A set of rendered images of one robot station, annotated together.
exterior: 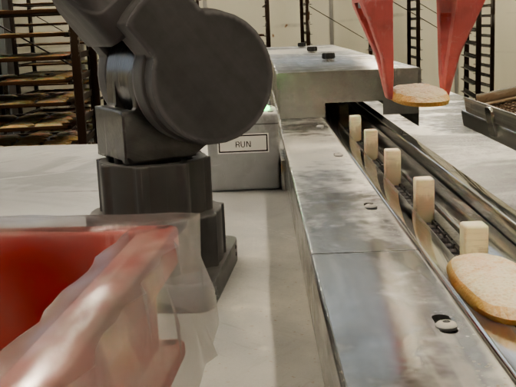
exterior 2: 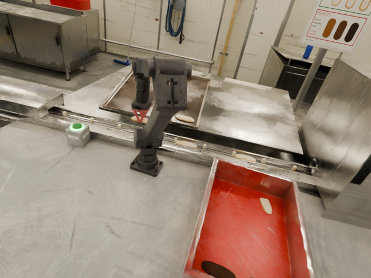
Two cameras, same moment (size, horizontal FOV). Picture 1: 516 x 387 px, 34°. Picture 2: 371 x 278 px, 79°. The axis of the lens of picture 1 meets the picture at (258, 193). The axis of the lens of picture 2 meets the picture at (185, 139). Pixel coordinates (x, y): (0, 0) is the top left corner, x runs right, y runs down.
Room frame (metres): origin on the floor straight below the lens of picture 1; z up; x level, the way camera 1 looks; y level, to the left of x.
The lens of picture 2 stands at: (0.34, 0.75, 1.47)
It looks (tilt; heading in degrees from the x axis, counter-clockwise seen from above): 34 degrees down; 274
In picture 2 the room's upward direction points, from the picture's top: 11 degrees clockwise
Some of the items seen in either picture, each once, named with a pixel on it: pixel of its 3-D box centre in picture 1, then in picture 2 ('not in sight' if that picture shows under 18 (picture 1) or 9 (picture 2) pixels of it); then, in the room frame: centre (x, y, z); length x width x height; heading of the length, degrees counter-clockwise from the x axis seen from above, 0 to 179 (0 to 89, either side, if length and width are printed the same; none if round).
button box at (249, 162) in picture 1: (246, 163); (79, 137); (0.86, 0.01, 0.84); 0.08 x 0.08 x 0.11; 0
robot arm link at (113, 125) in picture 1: (176, 95); (146, 140); (0.54, 0.05, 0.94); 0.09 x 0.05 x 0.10; 117
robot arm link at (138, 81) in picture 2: not in sight; (143, 83); (0.62, -0.12, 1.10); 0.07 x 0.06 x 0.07; 117
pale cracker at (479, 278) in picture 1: (495, 280); (186, 143); (0.39, -0.11, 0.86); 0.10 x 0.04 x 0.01; 0
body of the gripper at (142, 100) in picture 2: not in sight; (142, 96); (0.62, -0.12, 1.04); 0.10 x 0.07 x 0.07; 90
